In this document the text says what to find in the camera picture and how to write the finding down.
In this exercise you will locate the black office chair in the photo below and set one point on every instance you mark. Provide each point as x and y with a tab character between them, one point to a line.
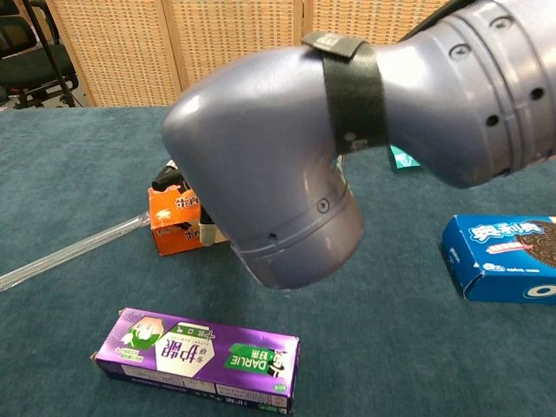
30	69

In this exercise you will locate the orange biscuit box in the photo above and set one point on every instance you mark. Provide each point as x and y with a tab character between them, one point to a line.
174	217

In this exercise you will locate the blue felt table cover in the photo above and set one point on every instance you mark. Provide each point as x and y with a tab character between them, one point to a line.
87	174

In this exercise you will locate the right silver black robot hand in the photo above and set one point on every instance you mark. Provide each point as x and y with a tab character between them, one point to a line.
167	180

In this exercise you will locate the teal plastic snack bag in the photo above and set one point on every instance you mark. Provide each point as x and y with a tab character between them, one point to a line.
399	160

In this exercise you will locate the blue Oreo cookie box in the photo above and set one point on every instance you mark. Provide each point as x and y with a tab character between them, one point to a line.
491	260

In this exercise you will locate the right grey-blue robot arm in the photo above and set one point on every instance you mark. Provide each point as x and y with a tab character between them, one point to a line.
260	130

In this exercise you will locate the woven wooden folding screen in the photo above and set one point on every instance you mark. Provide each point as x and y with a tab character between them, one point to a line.
130	43

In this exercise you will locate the clear wrapped drinking straw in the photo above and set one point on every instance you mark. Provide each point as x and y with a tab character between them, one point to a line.
65	251

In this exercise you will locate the purple toothpaste box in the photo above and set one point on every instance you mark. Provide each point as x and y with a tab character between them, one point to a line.
195	356

